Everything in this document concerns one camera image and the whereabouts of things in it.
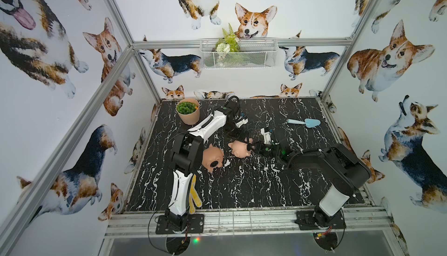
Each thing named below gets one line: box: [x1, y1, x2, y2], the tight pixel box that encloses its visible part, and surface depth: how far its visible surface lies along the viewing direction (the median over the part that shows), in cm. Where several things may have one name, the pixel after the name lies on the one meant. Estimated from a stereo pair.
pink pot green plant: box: [175, 98, 200, 126], surface depth 103 cm
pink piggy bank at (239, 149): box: [228, 138, 254, 159], surface depth 90 cm
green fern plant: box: [215, 23, 240, 56], surface depth 85 cm
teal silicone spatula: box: [286, 118, 321, 128], surface depth 109 cm
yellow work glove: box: [188, 173, 203, 215], surface depth 81 cm
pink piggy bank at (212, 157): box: [201, 143, 224, 173], surface depth 87 cm
